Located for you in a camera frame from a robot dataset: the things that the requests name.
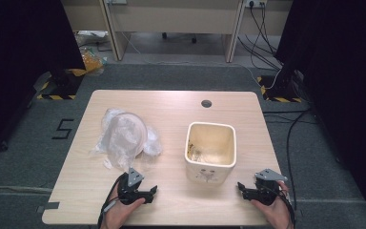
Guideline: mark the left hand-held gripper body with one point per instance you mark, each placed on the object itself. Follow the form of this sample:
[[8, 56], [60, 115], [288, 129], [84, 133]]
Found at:
[[130, 191]]

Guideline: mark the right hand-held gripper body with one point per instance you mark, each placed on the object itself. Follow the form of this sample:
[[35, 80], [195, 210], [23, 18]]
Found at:
[[267, 191]]

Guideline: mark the clear plastic bag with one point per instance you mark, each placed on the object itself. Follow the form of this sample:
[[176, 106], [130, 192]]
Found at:
[[122, 143], [90, 36]]

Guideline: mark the white paper plate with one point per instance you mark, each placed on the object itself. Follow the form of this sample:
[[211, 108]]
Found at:
[[139, 133]]

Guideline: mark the cream square bin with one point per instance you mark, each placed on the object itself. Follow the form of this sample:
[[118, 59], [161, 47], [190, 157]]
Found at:
[[209, 143]]

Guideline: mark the person's left hand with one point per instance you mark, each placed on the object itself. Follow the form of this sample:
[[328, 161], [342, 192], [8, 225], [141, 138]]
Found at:
[[117, 216]]

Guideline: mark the person's right hand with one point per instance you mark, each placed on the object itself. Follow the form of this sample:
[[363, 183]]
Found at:
[[279, 216]]

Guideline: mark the grey tape piece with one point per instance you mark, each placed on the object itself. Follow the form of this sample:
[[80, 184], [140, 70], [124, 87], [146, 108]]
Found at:
[[50, 206]]

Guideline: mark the striped tape stand base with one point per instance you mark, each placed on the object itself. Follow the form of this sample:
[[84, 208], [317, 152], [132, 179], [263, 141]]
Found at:
[[63, 84], [281, 90]]

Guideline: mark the orange plastic bag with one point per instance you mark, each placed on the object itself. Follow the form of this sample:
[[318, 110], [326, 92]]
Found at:
[[92, 62]]

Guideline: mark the black curtain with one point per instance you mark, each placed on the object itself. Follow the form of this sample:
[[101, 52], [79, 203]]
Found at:
[[19, 63], [346, 79]]

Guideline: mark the black chair caster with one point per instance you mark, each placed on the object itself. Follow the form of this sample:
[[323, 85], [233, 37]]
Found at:
[[194, 39], [164, 35]]

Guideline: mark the beige office desk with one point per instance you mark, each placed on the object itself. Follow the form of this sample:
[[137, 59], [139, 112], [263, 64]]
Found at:
[[171, 16]]

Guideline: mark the white power strip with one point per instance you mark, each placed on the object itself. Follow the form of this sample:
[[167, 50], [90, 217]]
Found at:
[[255, 3]]

